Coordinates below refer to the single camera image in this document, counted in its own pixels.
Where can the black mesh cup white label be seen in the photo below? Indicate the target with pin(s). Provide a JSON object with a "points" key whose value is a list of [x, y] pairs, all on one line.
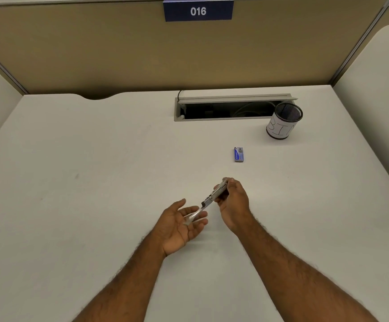
{"points": [[280, 129]]}

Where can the person's left hand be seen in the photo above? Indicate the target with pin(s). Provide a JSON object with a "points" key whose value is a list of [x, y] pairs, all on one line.
{"points": [[174, 231]]}

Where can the person's right forearm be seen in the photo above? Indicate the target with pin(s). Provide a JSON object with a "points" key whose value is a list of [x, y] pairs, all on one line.
{"points": [[298, 278]]}

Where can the silver metal stapler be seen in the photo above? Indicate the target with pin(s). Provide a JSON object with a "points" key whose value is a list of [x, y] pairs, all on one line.
{"points": [[211, 197]]}

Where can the person's left forearm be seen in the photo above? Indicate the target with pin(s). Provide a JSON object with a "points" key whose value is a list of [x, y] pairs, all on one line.
{"points": [[127, 285]]}

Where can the blue staples box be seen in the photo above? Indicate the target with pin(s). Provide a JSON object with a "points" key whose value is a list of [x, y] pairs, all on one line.
{"points": [[239, 154]]}

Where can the blue number sign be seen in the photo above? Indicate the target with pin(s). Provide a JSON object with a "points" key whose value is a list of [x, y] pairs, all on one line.
{"points": [[197, 10]]}

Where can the person's right hand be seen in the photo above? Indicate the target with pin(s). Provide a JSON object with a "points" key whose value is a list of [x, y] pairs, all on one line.
{"points": [[236, 206]]}

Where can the grey partition post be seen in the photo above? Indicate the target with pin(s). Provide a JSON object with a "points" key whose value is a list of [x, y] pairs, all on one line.
{"points": [[362, 43], [3, 68]]}

